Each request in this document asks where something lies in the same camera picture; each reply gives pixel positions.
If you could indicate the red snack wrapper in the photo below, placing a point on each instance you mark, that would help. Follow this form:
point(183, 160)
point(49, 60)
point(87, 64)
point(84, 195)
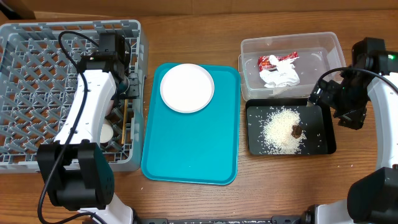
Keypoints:
point(271, 62)

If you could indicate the white napkin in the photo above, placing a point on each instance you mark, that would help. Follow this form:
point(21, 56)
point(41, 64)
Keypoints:
point(285, 75)

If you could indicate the large white plate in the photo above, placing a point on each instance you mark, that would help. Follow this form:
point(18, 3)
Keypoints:
point(187, 88)

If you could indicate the black plastic tray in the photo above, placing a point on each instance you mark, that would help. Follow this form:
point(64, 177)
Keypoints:
point(326, 113)

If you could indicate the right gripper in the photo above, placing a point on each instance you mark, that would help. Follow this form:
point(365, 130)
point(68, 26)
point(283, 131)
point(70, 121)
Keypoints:
point(351, 115)

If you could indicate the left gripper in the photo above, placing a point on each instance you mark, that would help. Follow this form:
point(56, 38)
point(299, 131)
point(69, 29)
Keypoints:
point(134, 90)

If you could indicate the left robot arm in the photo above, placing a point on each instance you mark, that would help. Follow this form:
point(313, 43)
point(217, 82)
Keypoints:
point(75, 172)

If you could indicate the grey dishwasher rack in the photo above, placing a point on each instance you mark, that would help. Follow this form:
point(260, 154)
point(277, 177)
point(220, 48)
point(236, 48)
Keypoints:
point(38, 83)

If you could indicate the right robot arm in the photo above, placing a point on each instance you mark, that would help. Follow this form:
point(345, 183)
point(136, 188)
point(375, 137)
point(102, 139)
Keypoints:
point(371, 78)

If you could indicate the clear plastic bin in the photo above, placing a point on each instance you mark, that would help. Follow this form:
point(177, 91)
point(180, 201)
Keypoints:
point(317, 53)

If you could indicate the white cup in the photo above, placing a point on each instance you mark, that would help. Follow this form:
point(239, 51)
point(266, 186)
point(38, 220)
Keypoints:
point(106, 132)

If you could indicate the brown food scrap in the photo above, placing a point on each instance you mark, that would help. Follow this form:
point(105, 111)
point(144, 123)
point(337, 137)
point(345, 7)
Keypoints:
point(296, 131)

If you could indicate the teal plastic tray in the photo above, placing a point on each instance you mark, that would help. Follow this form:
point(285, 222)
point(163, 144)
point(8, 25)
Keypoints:
point(200, 147)

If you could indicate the white rice pile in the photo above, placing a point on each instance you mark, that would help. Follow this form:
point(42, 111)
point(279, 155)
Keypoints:
point(270, 127)

